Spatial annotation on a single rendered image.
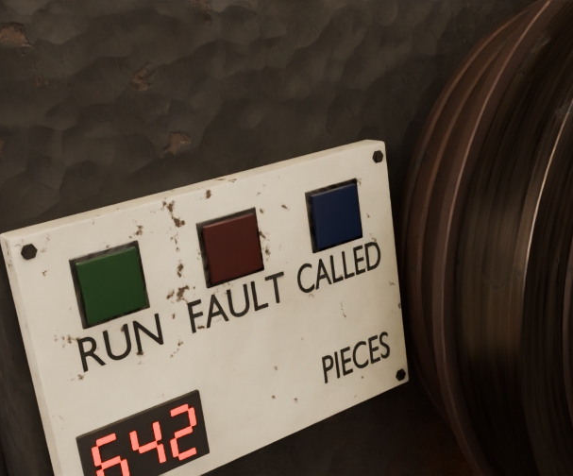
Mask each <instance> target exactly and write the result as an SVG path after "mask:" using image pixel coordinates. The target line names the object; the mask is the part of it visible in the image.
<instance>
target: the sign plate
mask: <svg viewBox="0 0 573 476"><path fill-rule="evenodd" d="M352 183H354V184H356V188H357V197H358V205H359V213H360V221H361V230H362V235H360V236H357V237H354V238H351V239H348V240H345V241H343V242H340V243H337V244H334V245H330V246H325V247H322V248H317V246H316V240H315V232H314V224H313V217H312V204H311V196H312V195H316V194H319V193H322V192H325V191H328V190H332V189H335V188H339V187H342V186H346V185H348V184H352ZM247 213H254V214H255V221H256V227H257V233H258V240H259V247H260V253H261V265H262V268H259V269H256V270H253V271H250V272H247V273H244V274H242V275H239V276H236V277H233V278H230V279H227V280H222V281H219V282H216V283H212V282H211V277H210V271H209V266H208V260H207V254H206V249H205V242H204V236H203V230H202V228H203V227H204V226H207V225H210V224H214V223H217V222H221V221H224V220H228V219H230V218H234V217H237V216H240V215H244V214H247ZM0 243H1V247H2V251H3V255H4V259H5V263H6V268H7V271H8V279H9V283H10V287H11V292H12V295H13V299H14V303H15V308H16V312H17V315H18V320H19V324H20V328H21V333H22V336H23V340H24V344H25V352H26V356H27V360H28V364H29V368H30V373H31V377H32V381H33V384H34V389H35V393H36V397H37V402H38V405H39V409H40V414H41V418H42V425H43V429H44V433H45V437H46V442H47V446H48V449H49V454H50V458H51V462H52V466H53V470H54V474H55V476H97V472H96V471H98V470H101V469H102V465H98V466H96V465H95V463H94V459H93V451H92V448H95V447H98V451H99V455H100V460H101V464H102V463H105V462H107V461H108V460H111V459H113V458H116V457H118V456H120V461H123V460H126V463H127V467H128V472H129V476H199V475H201V474H204V473H206V472H208V471H210V470H212V469H215V468H218V467H220V466H222V465H224V464H226V463H228V462H230V461H232V460H235V459H237V458H239V457H241V456H244V455H246V454H248V453H250V452H252V451H255V450H257V449H259V448H261V447H264V446H266V445H268V444H270V443H272V442H275V441H277V440H279V439H281V438H283V437H285V436H287V435H289V434H293V433H295V432H297V431H299V430H301V429H304V428H306V427H308V426H310V425H312V424H314V423H316V422H318V421H320V420H322V419H325V418H327V417H330V416H333V415H335V414H337V413H339V412H341V411H344V410H345V409H347V408H349V407H351V406H354V405H356V404H358V403H360V402H362V401H365V400H368V399H370V398H373V397H375V396H376V395H378V394H380V393H383V392H385V391H387V390H389V389H391V388H394V387H396V386H398V385H400V384H402V383H405V382H407V381H408V379H409V376H408V368H407V358H406V349H405V339H404V330H403V321H402V312H401V302H400V293H399V284H398V274H397V265H396V247H395V238H394V229H393V219H392V210H391V201H390V192H389V182H388V173H387V164H386V155H385V145H384V142H382V141H373V140H363V141H360V142H357V143H353V144H346V145H342V146H338V147H334V148H332V149H328V150H324V151H320V152H316V153H312V154H309V155H305V156H301V157H298V158H294V159H290V160H287V161H280V162H276V163H272V164H268V165H265V166H262V167H258V168H254V169H250V170H246V171H243V172H239V173H235V174H232V175H228V176H224V177H220V178H214V179H210V180H206V181H203V182H199V183H196V184H192V185H188V186H184V187H180V188H176V189H173V190H170V191H166V192H162V193H158V194H154V195H148V196H144V197H140V198H137V199H133V200H129V201H126V202H122V203H118V204H114V205H110V206H108V207H104V208H100V209H96V210H92V211H88V212H82V213H78V214H75V215H71V216H67V217H63V218H60V219H56V220H52V221H48V222H44V223H41V224H38V225H34V226H30V227H26V228H22V229H16V230H13V231H9V232H5V233H2V234H0ZM129 247H136V249H137V254H138V260H139V265H140V269H141V275H142V280H143V289H144V294H145V299H146V306H143V307H141V308H138V309H135V310H132V311H129V312H126V313H123V314H118V315H116V316H113V317H110V318H107V319H103V320H100V321H97V322H94V323H92V324H89V323H88V321H87V317H86V313H85V308H84V303H83V298H82V295H81V290H80V285H79V280H78V276H77V272H76V263H79V262H82V261H86V260H89V259H92V258H95V257H99V256H102V255H106V254H109V253H112V252H115V251H119V250H122V249H126V248H129ZM186 404H187V405H188V409H191V408H194V416H195V422H196V424H195V425H193V426H191V421H190V417H189V411H188V410H187V411H184V412H182V413H179V414H177V415H174V416H171V411H172V410H175V409H176V408H178V407H181V406H183V405H186ZM156 422H158V423H159V426H160V435H161V439H160V440H157V446H158V445H161V444H162V445H163V450H164V455H165V461H164V462H162V463H161V462H160V458H159V452H158V447H155V448H153V449H151V450H147V451H144V452H142V453H140V451H139V449H136V450H133V448H132V443H131V438H130V433H132V432H136V435H137V440H138V445H139V448H140V447H142V446H145V445H147V444H150V443H152V442H154V441H156V437H155V433H154V428H153V423H156ZM188 427H192V431H191V432H190V433H186V434H184V435H183V436H180V437H178V438H176V436H175V433H176V432H179V431H181V430H184V429H186V428H188ZM111 434H115V438H116V439H114V440H112V441H110V442H108V443H105V444H103V445H100V446H97V443H96V440H99V439H101V438H104V437H106V436H109V435H111ZM175 438H176V441H177V450H178V454H181V453H183V452H185V451H189V450H191V449H194V448H195V452H196V453H195V454H193V455H190V456H188V457H186V458H183V459H181V460H179V456H175V457H174V456H173V451H172V446H171V440H173V439H175ZM103 473H104V476H124V475H123V471H122V466H121V462H119V463H117V464H115V465H112V466H110V467H106V468H104V469H103Z"/></svg>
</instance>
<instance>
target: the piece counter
mask: <svg viewBox="0 0 573 476"><path fill-rule="evenodd" d="M187 410H188V411H189V417H190V421H191V426H193V425H195V424H196V422H195V416H194V408H191V409H188V405H187V404H186V405H183V406H181V407H178V408H176V409H175V410H172V411H171V416H174V415H177V414H179V413H182V412H184V411H187ZM153 428H154V433H155V437H156V441H154V442H152V443H150V444H147V445H145V446H142V447H140V448H139V445H138V440H137V435H136V432H132V433H130V438H131V443H132V448H133V450H136V449H139V451H140V453H142V452H144V451H148V450H151V449H153V448H155V447H158V452H159V458H160V462H161V463H162V462H164V461H165V455H164V450H163V445H162V444H161V445H158V446H157V440H160V439H161V435H160V426H159V423H158V422H156V423H153ZM191 431H192V427H188V428H186V429H184V430H181V431H179V432H176V433H175V436H176V438H178V437H180V436H183V435H184V434H188V433H190V432H191ZM176 438H175V439H173V440H171V446H172V451H173V456H174V457H175V456H179V460H181V459H183V458H186V457H188V456H190V455H193V454H195V453H196V452H195V448H194V449H191V450H188V451H185V452H183V453H181V454H178V450H177V441H176ZM114 439H116V438H115V433H114V434H111V435H109V436H106V437H104V438H101V439H99V440H96V443H97V446H100V445H103V444H105V443H108V442H110V441H112V440H114ZM92 451H93V459H94V463H95V465H96V466H98V465H102V469H101V470H98V471H96V472H97V476H104V473H103V469H104V468H107V467H110V466H112V465H115V464H117V463H119V462H121V466H122V471H123V475H124V476H129V472H128V467H127V463H126V460H123V461H120V456H118V457H116V458H113V459H111V460H108V461H107V462H105V463H102V464H101V460H100V455H99V451H98V447H95V448H92Z"/></svg>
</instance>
